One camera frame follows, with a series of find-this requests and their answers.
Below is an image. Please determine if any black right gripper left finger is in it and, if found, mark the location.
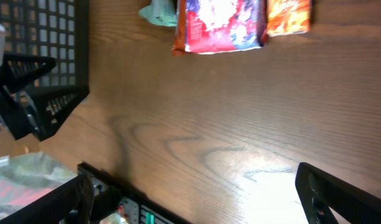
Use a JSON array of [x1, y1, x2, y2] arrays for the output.
[[0, 174, 94, 224]]

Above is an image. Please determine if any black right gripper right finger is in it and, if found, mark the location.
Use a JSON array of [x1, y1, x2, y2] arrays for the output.
[[295, 162, 381, 224]]

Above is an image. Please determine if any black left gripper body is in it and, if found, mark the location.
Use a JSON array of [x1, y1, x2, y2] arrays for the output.
[[0, 67, 41, 140]]

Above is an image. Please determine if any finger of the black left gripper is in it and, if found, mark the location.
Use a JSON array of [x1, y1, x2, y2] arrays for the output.
[[25, 86, 90, 141], [1, 54, 57, 93]]

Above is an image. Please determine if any teal green snack packet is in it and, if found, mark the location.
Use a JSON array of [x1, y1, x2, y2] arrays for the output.
[[139, 0, 178, 27]]

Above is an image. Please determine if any pink purple snack bag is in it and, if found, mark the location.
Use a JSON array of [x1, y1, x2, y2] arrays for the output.
[[185, 0, 267, 54]]

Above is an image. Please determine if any orange tissue pack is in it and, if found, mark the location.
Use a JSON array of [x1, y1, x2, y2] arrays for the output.
[[267, 0, 312, 37]]

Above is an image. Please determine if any red brown snack packet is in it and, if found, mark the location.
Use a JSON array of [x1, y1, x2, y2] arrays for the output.
[[172, 0, 186, 55]]

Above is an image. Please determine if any grey plastic mesh basket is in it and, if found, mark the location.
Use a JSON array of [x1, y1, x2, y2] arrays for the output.
[[0, 0, 90, 88]]

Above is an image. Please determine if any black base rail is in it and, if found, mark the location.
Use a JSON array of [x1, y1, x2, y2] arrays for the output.
[[77, 162, 190, 224]]

